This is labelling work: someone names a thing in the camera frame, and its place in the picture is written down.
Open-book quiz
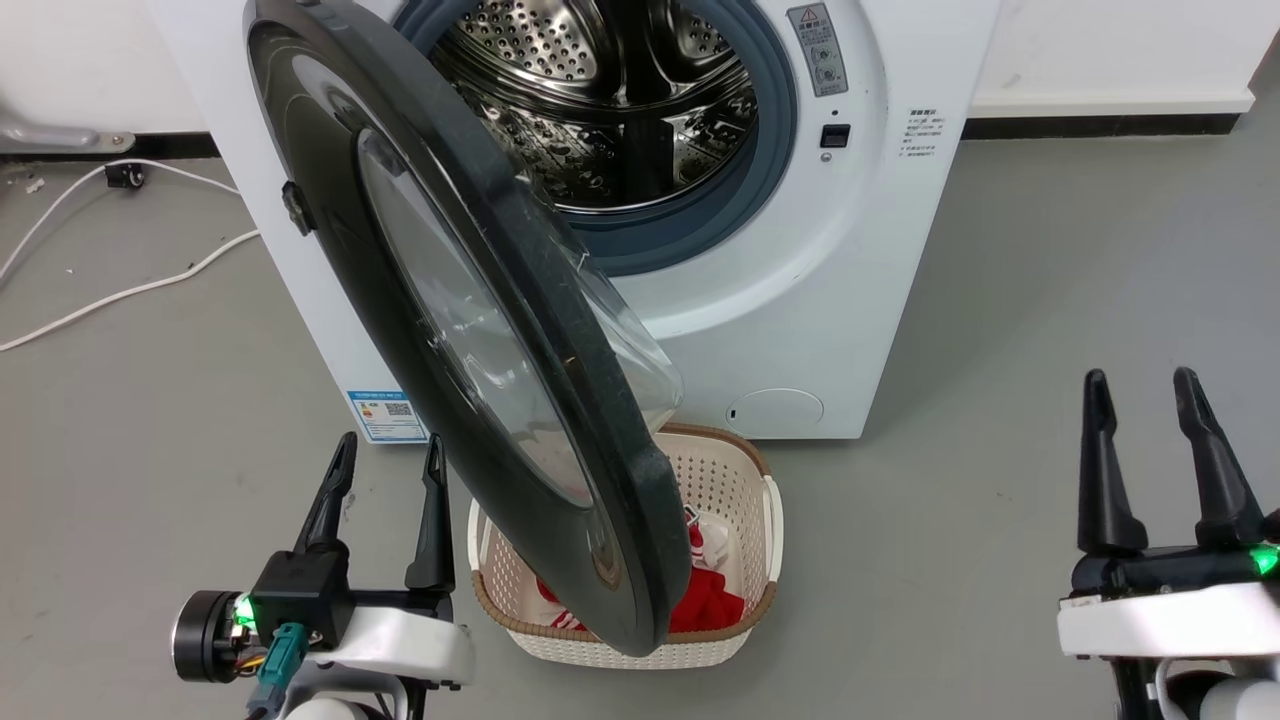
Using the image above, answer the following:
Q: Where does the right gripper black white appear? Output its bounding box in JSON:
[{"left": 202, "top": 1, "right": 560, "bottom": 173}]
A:
[{"left": 1057, "top": 366, "right": 1280, "bottom": 661}]

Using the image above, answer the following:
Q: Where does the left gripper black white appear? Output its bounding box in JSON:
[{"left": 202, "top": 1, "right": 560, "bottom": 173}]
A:
[{"left": 171, "top": 431, "right": 477, "bottom": 689}]

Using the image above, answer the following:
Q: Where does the black round washing machine door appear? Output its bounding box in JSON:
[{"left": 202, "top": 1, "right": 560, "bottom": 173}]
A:
[{"left": 243, "top": 0, "right": 693, "bottom": 659}]

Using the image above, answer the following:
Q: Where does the white washing machine body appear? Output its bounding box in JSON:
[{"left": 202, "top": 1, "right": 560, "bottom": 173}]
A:
[{"left": 146, "top": 0, "right": 1004, "bottom": 445}]

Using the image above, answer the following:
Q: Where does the grey-blue rubber door gasket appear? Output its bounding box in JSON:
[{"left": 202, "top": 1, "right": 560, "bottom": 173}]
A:
[{"left": 394, "top": 0, "right": 801, "bottom": 279}]

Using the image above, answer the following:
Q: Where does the blue energy label sticker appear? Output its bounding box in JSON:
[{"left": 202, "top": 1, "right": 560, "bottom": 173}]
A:
[{"left": 346, "top": 388, "right": 431, "bottom": 445}]

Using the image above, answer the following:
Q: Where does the red and white clothing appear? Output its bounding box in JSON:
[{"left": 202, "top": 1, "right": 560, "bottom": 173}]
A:
[{"left": 535, "top": 505, "right": 747, "bottom": 635}]

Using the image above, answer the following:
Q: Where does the white laundry basket brown rim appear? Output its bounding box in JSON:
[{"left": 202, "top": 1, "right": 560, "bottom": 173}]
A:
[{"left": 467, "top": 422, "right": 786, "bottom": 671}]

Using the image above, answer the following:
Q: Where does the round white filter cover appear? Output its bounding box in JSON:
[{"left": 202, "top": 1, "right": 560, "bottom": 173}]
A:
[{"left": 725, "top": 387, "right": 826, "bottom": 437}]

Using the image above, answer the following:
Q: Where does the small printed text label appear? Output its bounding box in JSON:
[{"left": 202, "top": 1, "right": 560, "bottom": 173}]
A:
[{"left": 897, "top": 107, "right": 942, "bottom": 163}]

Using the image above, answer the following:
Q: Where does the perforated steel washer drum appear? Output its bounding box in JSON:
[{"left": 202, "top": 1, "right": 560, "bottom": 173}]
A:
[{"left": 428, "top": 0, "right": 761, "bottom": 213}]

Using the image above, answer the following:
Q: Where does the grey warning sticker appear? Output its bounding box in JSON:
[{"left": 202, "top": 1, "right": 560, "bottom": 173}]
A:
[{"left": 786, "top": 2, "right": 850, "bottom": 99}]

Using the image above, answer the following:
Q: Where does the teal connector cable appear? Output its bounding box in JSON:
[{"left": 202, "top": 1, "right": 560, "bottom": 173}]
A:
[{"left": 245, "top": 621, "right": 310, "bottom": 720}]

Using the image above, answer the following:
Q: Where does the thick white floor cable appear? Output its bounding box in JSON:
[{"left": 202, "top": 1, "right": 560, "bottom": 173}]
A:
[{"left": 0, "top": 229, "right": 262, "bottom": 354}]

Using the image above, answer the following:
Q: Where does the thin white floor cable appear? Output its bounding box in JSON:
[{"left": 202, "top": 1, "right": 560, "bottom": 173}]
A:
[{"left": 0, "top": 157, "right": 243, "bottom": 285}]

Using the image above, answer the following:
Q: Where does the grey metal bracket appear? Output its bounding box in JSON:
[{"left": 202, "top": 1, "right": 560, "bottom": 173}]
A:
[{"left": 0, "top": 95, "right": 137, "bottom": 157}]

